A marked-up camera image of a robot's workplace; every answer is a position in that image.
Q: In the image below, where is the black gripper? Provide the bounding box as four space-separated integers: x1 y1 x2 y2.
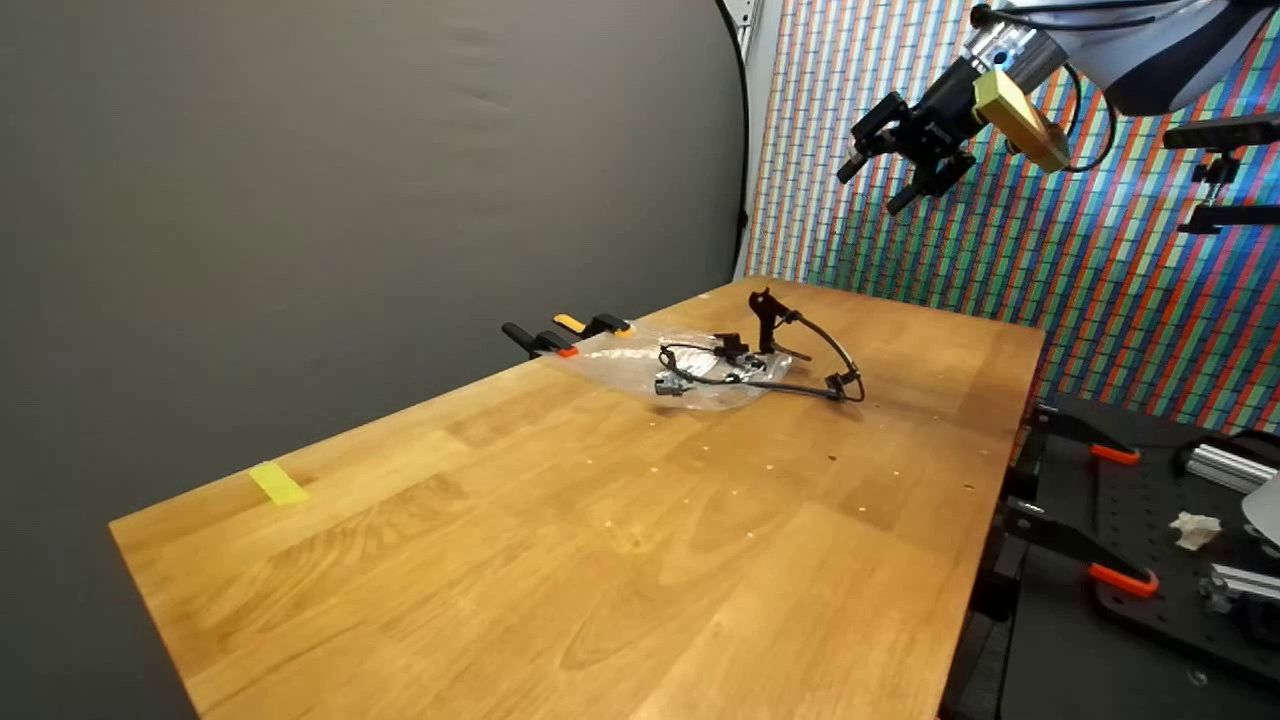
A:
835 59 983 215

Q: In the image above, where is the clear plastic bag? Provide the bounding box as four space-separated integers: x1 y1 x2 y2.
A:
560 332 791 413

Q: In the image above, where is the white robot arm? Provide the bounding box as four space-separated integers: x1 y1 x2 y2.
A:
835 0 1276 211

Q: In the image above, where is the colourful patterned screen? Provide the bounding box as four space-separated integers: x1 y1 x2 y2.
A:
738 0 1280 430

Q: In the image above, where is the black clamp near table corner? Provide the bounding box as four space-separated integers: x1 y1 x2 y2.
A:
1032 406 1145 469

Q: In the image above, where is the black yellow clamp on table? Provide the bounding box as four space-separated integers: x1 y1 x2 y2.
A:
552 313 630 339

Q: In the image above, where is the black orange clamp on table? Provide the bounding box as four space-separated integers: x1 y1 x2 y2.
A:
500 320 574 361

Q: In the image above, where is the crumpled white paper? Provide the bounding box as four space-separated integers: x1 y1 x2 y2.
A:
1172 513 1225 551

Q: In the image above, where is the grey photo backdrop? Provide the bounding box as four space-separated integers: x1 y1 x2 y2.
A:
0 0 746 720

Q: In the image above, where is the yellow tape strip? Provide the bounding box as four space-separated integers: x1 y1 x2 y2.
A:
247 466 306 505

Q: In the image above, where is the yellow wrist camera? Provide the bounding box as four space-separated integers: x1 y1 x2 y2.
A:
973 69 1066 172

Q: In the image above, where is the black clamp with orange handle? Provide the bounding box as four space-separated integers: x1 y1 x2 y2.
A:
1005 499 1159 601

